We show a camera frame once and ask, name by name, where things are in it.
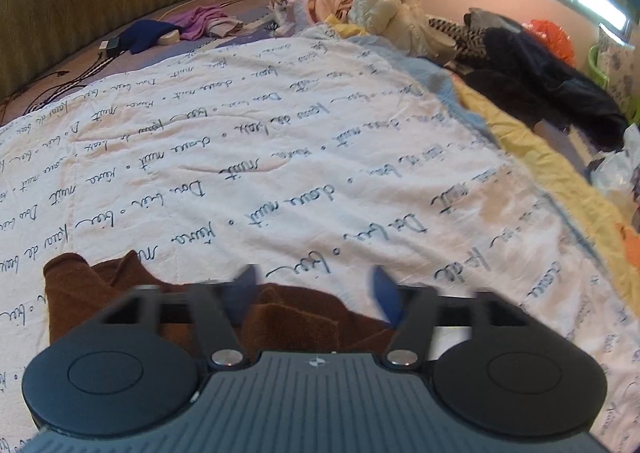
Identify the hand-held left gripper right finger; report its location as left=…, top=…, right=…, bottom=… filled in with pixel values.
left=368, top=266, right=532, bottom=370

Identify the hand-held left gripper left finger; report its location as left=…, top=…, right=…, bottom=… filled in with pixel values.
left=102, top=264, right=247, bottom=370

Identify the brown sweater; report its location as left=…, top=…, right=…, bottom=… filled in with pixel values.
left=43, top=250, right=397, bottom=361

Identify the white script-printed blanket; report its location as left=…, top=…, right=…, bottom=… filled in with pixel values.
left=0, top=30, right=640, bottom=453

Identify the yellow bedsheet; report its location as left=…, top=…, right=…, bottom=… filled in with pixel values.
left=325, top=22, right=640, bottom=306

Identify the white plastic bag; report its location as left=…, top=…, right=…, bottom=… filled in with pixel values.
left=589, top=124, right=640, bottom=206

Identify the black white patterned cloth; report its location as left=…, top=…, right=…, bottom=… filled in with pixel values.
left=426, top=15, right=487, bottom=70

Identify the dark navy garment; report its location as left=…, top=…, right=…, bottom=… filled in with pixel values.
left=449, top=27, right=631, bottom=140

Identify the purple cloth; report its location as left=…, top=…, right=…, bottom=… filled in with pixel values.
left=167, top=5, right=242, bottom=42

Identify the dark blue cloth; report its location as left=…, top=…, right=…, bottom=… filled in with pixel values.
left=118, top=20, right=179, bottom=55

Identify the cream quilted jacket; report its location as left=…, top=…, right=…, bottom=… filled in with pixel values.
left=349, top=0, right=442, bottom=60

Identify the orange bag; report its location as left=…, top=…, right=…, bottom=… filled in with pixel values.
left=524, top=19, right=577, bottom=66

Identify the green basket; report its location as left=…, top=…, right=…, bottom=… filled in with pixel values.
left=587, top=45, right=617, bottom=94

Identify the floral pillow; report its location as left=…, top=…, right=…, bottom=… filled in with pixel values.
left=596, top=25, right=640, bottom=124

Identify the charger with black cables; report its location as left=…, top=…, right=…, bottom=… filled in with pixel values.
left=0, top=52, right=117, bottom=116

